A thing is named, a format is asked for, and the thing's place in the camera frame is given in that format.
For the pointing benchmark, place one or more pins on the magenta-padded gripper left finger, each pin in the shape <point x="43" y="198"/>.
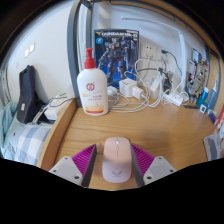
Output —
<point x="66" y="168"/>

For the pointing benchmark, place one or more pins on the blue tissue pack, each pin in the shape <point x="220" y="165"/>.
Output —
<point x="212" y="116"/>

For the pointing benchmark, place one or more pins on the white desk lamp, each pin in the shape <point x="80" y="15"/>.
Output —
<point x="182" y="56"/>

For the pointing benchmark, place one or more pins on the white red-capped pump bottle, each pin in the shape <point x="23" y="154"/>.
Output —
<point x="92" y="90"/>

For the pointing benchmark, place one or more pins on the black bag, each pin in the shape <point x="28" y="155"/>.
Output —
<point x="28" y="96"/>

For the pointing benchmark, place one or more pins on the white wall socket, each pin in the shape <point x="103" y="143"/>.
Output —
<point x="148" y="51"/>

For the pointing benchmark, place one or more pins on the small white desk clock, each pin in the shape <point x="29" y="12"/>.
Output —
<point x="203" y="108"/>

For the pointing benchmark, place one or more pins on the plaid bedding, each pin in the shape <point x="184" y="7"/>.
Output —
<point x="28" y="143"/>

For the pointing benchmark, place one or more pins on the white power strip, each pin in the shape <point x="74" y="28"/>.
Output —
<point x="173" y="99"/>

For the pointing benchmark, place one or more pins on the grey metal desk frame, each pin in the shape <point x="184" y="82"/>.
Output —
<point x="73" y="50"/>

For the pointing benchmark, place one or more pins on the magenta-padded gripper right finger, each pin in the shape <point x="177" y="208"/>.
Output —
<point x="158" y="168"/>

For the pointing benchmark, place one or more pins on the white charger block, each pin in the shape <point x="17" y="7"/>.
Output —
<point x="154" y="89"/>
<point x="127" y="87"/>
<point x="138" y="92"/>

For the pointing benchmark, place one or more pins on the blue robot model kit box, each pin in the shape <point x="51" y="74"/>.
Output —
<point x="116" y="50"/>

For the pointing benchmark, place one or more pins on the pink computer mouse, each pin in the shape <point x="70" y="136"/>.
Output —
<point x="116" y="160"/>

